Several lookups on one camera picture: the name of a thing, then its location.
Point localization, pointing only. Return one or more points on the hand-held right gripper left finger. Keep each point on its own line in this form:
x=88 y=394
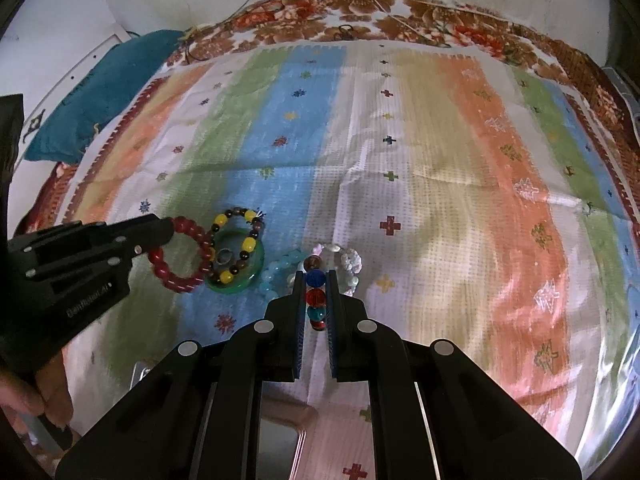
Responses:
x=300 y=340

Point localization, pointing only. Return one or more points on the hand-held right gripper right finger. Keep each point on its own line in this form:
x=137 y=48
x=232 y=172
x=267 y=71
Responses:
x=330 y=355

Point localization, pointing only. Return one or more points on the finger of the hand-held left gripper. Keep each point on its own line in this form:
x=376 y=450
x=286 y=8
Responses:
x=100 y=272
x=100 y=232

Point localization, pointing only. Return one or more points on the pink jewelry box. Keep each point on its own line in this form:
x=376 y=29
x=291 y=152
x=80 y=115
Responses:
x=285 y=435

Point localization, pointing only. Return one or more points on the person's left hand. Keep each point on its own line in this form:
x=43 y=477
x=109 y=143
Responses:
x=55 y=390

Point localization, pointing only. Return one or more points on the green jade bangle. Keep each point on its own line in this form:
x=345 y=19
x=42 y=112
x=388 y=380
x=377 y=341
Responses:
x=235 y=287

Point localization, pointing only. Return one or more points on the teal cloth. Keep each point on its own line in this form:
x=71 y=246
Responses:
x=100 y=90

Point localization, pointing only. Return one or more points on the striped woven mat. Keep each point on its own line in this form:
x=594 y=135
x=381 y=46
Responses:
x=430 y=185

